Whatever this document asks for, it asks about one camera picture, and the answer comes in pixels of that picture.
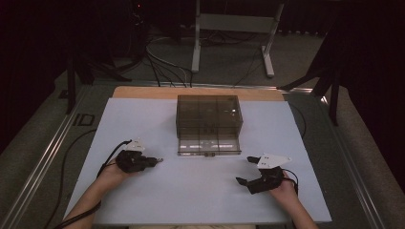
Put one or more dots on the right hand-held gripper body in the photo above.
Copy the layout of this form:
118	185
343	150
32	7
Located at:
270	178

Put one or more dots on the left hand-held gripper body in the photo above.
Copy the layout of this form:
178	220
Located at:
133	160

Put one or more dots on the smoky transparent drawer box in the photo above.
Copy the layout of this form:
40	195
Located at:
207	109

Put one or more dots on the person's right hand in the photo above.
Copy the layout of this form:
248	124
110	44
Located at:
286	194

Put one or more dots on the person's left hand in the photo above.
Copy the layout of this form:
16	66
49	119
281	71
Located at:
113	176

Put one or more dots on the white table board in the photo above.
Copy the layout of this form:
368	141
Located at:
191	191

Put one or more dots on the black stand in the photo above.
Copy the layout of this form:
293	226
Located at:
333	101
70	89

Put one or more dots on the grey metal stand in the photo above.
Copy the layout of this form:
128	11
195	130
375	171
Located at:
235	23

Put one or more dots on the dark equipment with red light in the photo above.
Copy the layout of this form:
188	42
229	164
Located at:
137	19

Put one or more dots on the aluminium rail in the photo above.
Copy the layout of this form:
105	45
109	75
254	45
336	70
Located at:
356	178
38	173
216	85

